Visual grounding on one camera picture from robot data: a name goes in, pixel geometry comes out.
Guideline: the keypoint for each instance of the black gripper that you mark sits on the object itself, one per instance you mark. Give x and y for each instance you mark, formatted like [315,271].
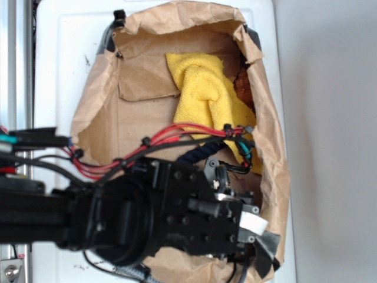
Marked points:
[191,209]

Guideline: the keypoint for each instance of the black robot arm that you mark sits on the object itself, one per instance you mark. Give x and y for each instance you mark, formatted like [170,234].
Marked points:
[83,216]

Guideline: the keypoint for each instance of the yellow microfiber cloth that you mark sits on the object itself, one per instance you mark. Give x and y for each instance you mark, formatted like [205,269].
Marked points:
[207,96]

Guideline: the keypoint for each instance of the brown paper bag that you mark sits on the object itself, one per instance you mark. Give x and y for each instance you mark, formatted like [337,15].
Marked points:
[130,93]

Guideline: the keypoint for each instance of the brown woven object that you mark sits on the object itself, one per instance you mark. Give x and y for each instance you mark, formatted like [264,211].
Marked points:
[243,89]

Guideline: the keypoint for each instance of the aluminium rail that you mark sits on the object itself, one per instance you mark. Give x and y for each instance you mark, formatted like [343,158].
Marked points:
[17,64]

